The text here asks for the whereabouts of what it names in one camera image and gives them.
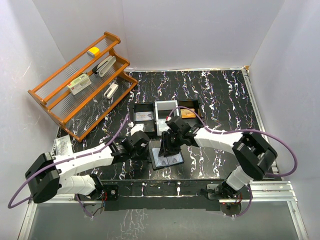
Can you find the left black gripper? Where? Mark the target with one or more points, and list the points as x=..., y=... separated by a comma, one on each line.
x=144, y=155

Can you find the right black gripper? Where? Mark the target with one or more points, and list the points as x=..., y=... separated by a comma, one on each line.
x=165, y=144

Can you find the black leather card holder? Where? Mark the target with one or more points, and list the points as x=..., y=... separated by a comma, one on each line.
x=160, y=162

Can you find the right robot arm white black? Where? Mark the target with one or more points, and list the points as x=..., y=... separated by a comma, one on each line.
x=253, y=153

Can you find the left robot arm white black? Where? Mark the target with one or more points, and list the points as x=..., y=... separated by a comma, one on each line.
x=52, y=175

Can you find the silver VIP card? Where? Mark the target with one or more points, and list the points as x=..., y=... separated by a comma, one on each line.
x=174, y=160

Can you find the silver card in left tray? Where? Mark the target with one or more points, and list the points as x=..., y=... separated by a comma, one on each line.
x=144, y=116

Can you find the orange card in right tray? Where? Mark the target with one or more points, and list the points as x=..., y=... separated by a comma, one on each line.
x=187, y=114

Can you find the white green card box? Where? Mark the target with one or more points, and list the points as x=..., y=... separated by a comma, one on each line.
x=79, y=83

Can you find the left black tray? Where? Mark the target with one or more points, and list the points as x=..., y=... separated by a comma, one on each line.
x=150, y=129

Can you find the black tray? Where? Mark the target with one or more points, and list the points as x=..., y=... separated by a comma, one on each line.
x=150, y=129
x=195, y=106

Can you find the white middle tray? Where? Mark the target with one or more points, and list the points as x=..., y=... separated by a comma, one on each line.
x=162, y=110

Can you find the right black tray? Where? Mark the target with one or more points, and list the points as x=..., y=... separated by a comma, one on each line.
x=195, y=106

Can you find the small white stapler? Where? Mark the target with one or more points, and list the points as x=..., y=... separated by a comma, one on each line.
x=108, y=94

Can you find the white printed paper sheet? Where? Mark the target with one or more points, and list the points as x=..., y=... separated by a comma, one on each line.
x=63, y=145

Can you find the orange wooden shelf rack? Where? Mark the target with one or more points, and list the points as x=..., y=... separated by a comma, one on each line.
x=87, y=88

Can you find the white black stapler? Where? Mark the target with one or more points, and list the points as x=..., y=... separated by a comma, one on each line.
x=103, y=67

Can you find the yellow white small box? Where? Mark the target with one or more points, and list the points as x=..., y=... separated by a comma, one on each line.
x=93, y=51

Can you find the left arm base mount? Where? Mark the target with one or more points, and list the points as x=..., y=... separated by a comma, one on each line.
x=105, y=195

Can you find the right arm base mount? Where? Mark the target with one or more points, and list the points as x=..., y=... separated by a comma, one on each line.
x=230, y=201

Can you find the aluminium frame rail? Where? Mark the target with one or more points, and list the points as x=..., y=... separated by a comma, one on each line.
x=169, y=210

